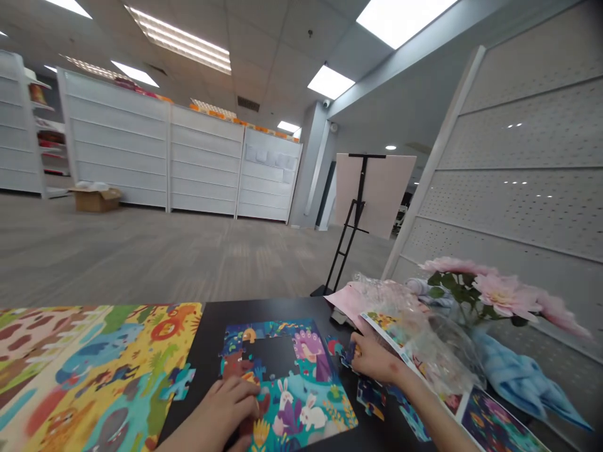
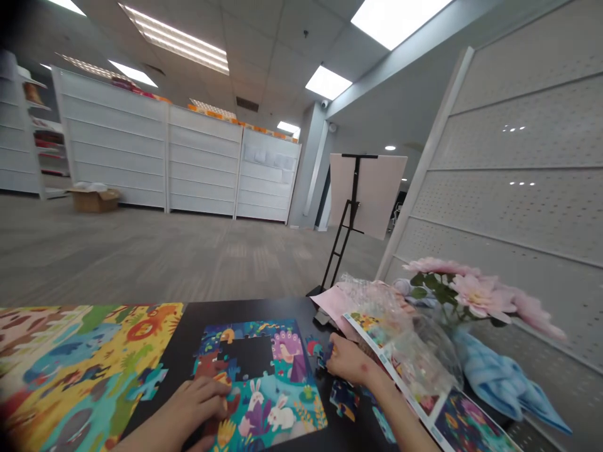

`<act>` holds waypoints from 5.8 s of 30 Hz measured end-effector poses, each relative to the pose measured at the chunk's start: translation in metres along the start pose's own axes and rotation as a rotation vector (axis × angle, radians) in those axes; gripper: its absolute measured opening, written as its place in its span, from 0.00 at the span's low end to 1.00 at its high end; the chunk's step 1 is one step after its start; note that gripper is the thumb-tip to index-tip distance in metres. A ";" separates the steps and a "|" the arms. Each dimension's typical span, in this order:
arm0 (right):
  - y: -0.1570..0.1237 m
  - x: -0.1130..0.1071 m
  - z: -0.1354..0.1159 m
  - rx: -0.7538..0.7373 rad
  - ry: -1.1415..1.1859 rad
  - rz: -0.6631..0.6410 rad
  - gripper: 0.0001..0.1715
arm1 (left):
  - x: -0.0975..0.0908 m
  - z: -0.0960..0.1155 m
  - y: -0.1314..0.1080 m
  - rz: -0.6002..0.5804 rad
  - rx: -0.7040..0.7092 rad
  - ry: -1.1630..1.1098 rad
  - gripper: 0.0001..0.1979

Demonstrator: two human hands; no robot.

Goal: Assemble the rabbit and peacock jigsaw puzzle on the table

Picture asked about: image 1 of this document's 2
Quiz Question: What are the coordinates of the person's left hand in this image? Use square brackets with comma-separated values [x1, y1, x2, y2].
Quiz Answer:
[202, 375, 263, 449]

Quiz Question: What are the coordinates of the person's right hand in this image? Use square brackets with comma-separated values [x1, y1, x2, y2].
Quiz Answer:
[350, 331, 411, 385]

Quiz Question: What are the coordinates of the dark blue puzzle piece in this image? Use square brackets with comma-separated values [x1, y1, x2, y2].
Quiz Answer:
[340, 342, 361, 371]

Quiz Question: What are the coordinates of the partly assembled colourful jigsaw puzzle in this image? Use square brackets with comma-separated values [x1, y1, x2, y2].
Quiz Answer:
[218, 318, 359, 452]

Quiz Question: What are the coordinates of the light blue loose puzzle piece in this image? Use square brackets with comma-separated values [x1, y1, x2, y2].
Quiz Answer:
[159, 363, 197, 402]

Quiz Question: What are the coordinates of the heap of dark puzzle pieces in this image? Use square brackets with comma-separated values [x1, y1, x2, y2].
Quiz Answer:
[354, 374, 432, 443]

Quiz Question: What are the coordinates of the pink paper sheet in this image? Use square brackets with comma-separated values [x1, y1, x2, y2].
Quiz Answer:
[323, 281, 378, 326]

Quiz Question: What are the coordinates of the large animal print puzzle board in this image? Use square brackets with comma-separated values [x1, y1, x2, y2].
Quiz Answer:
[0, 303, 204, 452]

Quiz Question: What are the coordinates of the clear crumpled plastic bag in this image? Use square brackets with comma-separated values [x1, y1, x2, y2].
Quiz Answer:
[352, 272, 487, 397]

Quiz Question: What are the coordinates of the black easel stand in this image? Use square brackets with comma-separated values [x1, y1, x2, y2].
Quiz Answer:
[310, 153, 388, 298]

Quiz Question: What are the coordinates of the white folded cloth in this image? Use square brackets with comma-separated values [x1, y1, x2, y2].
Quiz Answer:
[405, 277, 454, 308]

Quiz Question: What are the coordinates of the open cardboard box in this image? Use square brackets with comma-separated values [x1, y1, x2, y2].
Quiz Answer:
[67, 180, 124, 213]

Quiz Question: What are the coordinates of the pale pink board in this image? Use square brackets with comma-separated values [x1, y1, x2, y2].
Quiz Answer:
[333, 153, 418, 240]

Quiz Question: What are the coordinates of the printed puzzle picture sheet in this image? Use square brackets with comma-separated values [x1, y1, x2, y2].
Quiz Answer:
[359, 310, 553, 452]

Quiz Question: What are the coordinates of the pink artificial flower bunch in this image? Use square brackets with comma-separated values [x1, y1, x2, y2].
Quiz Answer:
[418, 256, 595, 341]

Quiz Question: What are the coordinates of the light blue fluffy cloth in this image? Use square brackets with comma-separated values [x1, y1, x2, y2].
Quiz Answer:
[470, 328, 595, 433]

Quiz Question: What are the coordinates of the square ceiling light panel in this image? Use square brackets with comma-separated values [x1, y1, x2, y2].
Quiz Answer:
[356, 0, 460, 51]
[110, 60, 161, 89]
[307, 64, 356, 100]

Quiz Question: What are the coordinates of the white shelf unit with goods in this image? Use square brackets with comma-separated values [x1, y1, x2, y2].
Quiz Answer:
[0, 49, 72, 200]

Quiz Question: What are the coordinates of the white pegboard panel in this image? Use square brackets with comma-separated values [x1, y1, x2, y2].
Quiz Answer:
[380, 0, 603, 368]

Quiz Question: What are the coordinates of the louvred ceiling light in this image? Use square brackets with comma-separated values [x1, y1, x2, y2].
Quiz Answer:
[124, 4, 232, 76]

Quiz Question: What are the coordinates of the long white shelf wall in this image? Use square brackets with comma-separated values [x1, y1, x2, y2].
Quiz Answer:
[56, 67, 304, 225]

